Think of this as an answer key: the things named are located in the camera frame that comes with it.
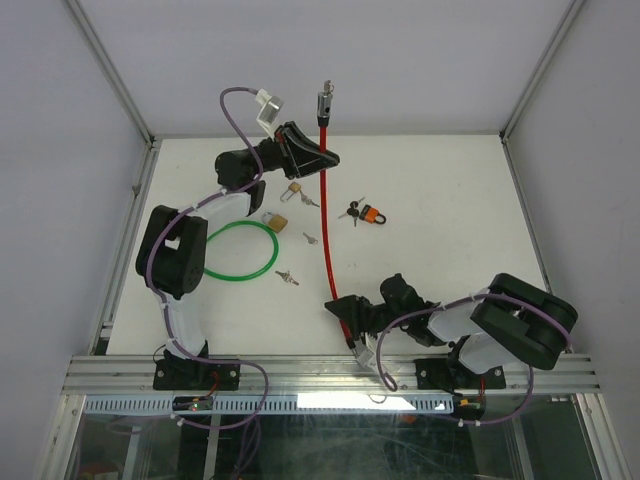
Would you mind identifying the green cable lock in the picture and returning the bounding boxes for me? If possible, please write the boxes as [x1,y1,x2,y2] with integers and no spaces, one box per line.
[204,220,280,283]

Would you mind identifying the red cable lock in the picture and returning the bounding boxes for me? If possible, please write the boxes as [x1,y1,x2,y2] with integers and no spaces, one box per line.
[316,88,356,354]

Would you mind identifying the aluminium mounting rail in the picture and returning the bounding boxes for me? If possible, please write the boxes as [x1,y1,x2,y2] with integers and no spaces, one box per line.
[62,354,601,396]

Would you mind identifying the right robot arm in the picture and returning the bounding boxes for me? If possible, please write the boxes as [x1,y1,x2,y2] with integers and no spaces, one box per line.
[324,273,578,387]

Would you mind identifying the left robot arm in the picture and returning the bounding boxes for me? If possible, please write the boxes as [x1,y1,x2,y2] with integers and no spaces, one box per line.
[135,121,340,389]

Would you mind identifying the orange black padlock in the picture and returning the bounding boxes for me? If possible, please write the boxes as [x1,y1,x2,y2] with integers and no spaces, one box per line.
[359,204,387,225]

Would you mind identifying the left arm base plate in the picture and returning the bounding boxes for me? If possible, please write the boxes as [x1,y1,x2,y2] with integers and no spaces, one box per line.
[153,356,240,391]

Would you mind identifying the small padlock silver keys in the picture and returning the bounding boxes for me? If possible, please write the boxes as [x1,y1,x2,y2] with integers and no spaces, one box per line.
[300,192,320,207]

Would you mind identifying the green cable lock keys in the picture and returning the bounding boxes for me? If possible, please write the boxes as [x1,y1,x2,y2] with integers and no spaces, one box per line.
[275,271,299,286]

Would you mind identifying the slotted cable duct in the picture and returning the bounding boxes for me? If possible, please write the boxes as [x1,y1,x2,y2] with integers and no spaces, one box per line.
[84,392,454,416]

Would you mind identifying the large brass padlock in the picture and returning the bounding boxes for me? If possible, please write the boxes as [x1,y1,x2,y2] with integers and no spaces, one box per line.
[261,212,288,234]

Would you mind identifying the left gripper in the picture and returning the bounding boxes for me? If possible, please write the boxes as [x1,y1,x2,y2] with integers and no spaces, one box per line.
[245,121,339,180]

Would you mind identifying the black head keys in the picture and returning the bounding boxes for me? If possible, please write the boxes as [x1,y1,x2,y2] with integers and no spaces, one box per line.
[339,197,364,225]

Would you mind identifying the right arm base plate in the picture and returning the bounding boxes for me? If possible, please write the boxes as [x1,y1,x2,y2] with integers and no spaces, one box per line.
[414,357,506,393]

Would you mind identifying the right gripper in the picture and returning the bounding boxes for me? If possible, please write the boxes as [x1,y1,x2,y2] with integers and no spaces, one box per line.
[323,295,409,346]

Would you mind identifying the small brass padlock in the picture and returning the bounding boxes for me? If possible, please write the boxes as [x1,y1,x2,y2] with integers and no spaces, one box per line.
[280,182,301,202]

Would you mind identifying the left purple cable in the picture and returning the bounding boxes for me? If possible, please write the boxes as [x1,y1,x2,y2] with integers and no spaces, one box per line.
[144,87,271,366]

